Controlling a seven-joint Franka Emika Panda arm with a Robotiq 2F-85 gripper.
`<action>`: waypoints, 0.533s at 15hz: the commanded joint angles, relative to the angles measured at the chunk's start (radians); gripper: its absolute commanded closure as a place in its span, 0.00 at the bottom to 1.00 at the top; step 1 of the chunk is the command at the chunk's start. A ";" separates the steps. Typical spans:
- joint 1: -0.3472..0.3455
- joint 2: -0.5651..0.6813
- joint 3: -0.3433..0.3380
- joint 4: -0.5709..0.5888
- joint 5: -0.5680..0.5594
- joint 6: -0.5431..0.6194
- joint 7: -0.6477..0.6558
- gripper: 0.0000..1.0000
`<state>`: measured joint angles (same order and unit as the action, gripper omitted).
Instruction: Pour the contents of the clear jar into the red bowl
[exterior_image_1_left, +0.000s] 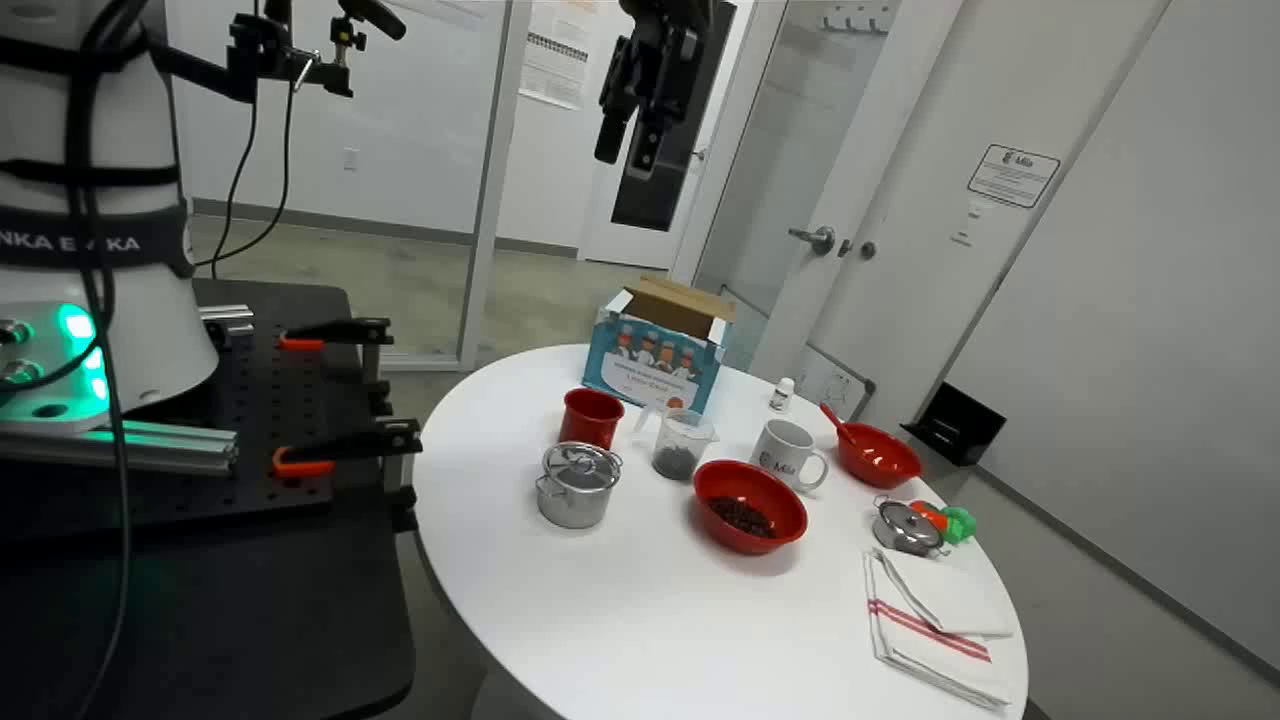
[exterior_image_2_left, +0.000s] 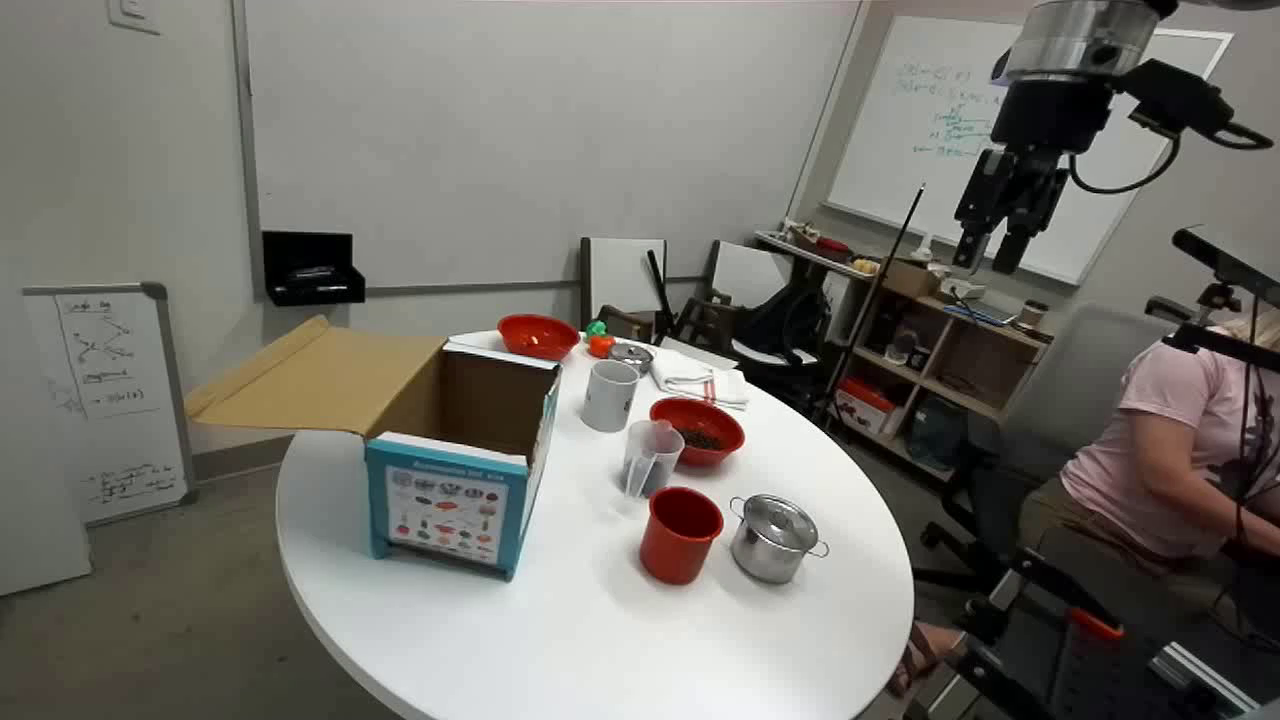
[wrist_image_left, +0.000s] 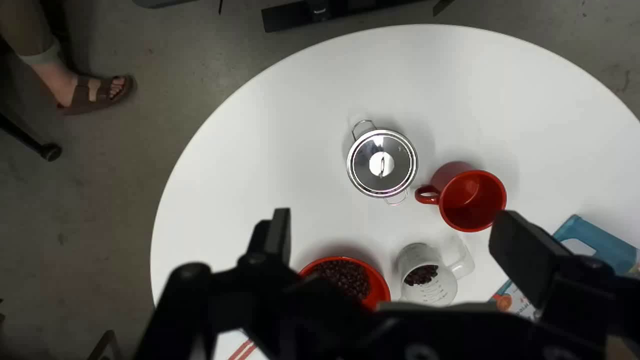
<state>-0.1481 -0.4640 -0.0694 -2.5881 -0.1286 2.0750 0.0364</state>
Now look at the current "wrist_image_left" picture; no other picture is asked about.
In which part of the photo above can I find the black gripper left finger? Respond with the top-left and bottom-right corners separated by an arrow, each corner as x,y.
131,207 -> 316,360

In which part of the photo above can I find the black chair leg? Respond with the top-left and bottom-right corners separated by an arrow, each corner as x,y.
0,112 -> 63,163

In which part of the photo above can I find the red cup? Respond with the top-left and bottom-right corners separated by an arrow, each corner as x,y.
414,160 -> 509,233

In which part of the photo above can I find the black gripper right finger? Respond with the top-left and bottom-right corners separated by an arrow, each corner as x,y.
488,207 -> 640,360

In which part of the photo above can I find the steel pot with lid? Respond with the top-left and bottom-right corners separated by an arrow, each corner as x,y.
344,117 -> 420,202

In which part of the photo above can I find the black rectangular floor object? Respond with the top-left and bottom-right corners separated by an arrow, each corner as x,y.
260,0 -> 428,33

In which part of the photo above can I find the red bowl with coffee beans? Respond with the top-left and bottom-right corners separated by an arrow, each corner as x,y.
295,254 -> 393,314

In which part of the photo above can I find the blue printed cardboard box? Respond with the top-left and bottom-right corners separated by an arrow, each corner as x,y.
492,212 -> 637,321

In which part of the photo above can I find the white cloth with red stripes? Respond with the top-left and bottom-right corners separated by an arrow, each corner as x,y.
211,332 -> 268,360

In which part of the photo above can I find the brown sandal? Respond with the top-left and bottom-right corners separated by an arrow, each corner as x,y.
57,71 -> 135,115

